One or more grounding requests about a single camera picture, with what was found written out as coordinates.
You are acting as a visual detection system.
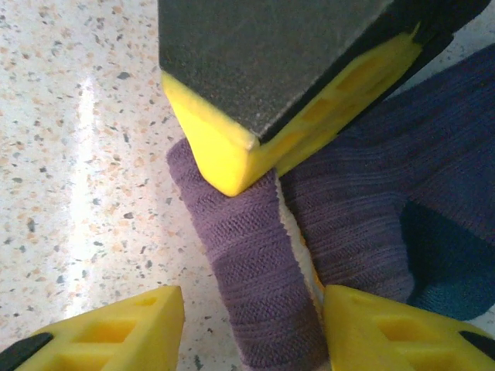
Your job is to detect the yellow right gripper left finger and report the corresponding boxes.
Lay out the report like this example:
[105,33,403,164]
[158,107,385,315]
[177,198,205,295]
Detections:
[0,284,185,371]

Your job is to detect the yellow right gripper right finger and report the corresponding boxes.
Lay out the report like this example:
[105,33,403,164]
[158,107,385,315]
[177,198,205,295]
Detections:
[322,284,495,371]

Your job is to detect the purple sock with teal toe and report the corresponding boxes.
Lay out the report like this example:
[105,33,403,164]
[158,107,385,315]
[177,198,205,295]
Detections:
[165,46,495,371]

